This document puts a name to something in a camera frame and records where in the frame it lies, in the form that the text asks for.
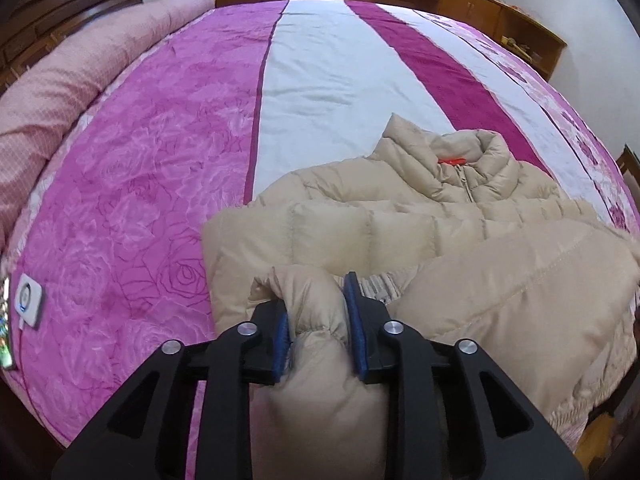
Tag dark wooden headboard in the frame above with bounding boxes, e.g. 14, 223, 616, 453
0, 0, 144, 97

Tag rolled pink quilt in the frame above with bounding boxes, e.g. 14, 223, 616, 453
0, 0, 217, 242

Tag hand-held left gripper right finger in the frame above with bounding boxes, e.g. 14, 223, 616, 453
342, 272, 587, 480

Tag beige puffer jacket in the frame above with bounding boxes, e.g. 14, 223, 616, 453
202, 112, 640, 480

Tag white blanket controller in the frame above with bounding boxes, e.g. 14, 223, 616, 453
13, 273, 46, 331

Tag pink floral bedspread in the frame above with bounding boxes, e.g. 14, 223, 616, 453
0, 0, 640, 480

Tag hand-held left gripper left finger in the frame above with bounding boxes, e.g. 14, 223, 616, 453
50, 301, 294, 480

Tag wooden footboard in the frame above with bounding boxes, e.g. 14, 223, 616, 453
616, 144, 640, 187

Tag small items on shelf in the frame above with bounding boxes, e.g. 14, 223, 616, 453
501, 35, 534, 57

